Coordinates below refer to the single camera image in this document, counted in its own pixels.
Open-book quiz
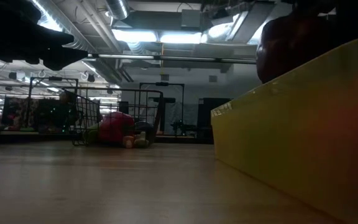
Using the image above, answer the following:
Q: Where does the purple eggplant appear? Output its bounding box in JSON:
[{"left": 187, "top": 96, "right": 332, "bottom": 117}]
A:
[{"left": 134, "top": 120, "right": 154, "bottom": 138}]

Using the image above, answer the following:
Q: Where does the person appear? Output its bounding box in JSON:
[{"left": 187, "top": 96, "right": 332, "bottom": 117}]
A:
[{"left": 37, "top": 90, "right": 74, "bottom": 133}]

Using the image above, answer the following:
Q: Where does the bright ceiling light panel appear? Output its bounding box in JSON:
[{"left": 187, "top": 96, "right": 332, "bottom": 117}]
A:
[
  {"left": 112, "top": 29, "right": 157, "bottom": 43},
  {"left": 159, "top": 30, "right": 203, "bottom": 44}
]

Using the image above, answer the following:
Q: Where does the colourful patterned background item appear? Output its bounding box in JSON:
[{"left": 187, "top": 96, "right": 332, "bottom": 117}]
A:
[{"left": 1, "top": 96, "right": 39, "bottom": 131}]

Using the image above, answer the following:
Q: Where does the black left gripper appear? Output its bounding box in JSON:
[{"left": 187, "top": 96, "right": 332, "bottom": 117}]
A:
[{"left": 0, "top": 0, "right": 89, "bottom": 71}]

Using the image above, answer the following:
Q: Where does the yellow plastic tray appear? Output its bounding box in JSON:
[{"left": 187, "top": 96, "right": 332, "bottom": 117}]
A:
[{"left": 210, "top": 33, "right": 358, "bottom": 224}]

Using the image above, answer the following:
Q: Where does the long ceiling light rail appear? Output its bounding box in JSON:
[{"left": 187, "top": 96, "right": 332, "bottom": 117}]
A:
[{"left": 85, "top": 52, "right": 257, "bottom": 65}]

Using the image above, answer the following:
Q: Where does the green striped squash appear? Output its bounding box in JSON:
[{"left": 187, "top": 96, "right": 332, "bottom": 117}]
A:
[{"left": 84, "top": 123, "right": 101, "bottom": 144}]

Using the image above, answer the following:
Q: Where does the small orange toy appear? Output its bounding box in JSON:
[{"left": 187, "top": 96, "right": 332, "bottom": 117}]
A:
[{"left": 134, "top": 131, "right": 150, "bottom": 149}]

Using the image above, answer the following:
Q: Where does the large silver spiral duct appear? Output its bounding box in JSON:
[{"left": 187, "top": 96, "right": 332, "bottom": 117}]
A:
[{"left": 31, "top": 0, "right": 127, "bottom": 83}]

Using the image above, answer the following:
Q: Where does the copper wire basket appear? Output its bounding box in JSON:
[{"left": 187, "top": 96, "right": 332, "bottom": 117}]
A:
[{"left": 62, "top": 86, "right": 164, "bottom": 146}]

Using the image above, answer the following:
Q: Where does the dark red round fruit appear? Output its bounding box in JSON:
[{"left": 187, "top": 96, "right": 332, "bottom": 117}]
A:
[{"left": 255, "top": 14, "right": 338, "bottom": 84}]

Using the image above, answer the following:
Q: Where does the black cabinet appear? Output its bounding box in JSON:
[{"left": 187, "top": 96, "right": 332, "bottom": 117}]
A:
[{"left": 196, "top": 98, "right": 232, "bottom": 144}]

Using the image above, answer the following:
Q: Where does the grey rectangular air duct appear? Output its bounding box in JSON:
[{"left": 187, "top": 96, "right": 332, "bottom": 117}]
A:
[{"left": 202, "top": 1, "right": 293, "bottom": 44}]

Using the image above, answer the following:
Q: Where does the small silver spiral duct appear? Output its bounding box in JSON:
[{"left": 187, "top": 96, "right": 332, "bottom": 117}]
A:
[{"left": 106, "top": 0, "right": 130, "bottom": 20}]

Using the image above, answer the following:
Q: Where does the grey ceiling box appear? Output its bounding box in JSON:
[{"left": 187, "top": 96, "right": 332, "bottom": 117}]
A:
[{"left": 181, "top": 9, "right": 202, "bottom": 29}]

